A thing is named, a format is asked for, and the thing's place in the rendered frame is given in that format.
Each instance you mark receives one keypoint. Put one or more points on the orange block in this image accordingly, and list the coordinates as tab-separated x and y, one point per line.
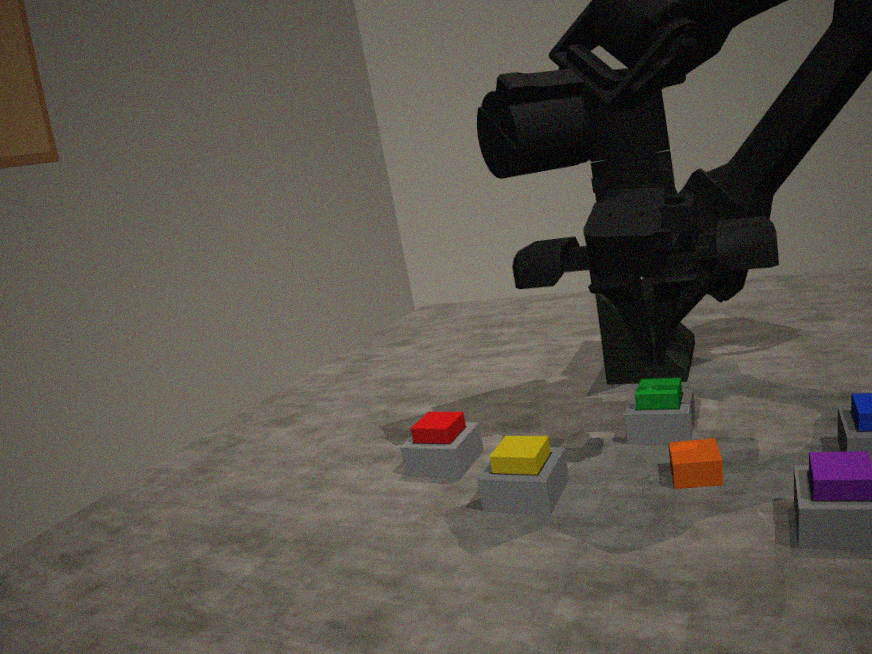
695	463

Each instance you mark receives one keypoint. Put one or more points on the yellow button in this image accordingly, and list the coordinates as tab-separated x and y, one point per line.
524	476

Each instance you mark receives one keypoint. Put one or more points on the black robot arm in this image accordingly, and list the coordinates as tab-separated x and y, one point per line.
584	111

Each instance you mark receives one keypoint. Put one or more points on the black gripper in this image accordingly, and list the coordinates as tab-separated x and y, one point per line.
739	244

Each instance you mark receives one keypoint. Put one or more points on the purple button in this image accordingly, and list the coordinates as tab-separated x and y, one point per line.
833	501

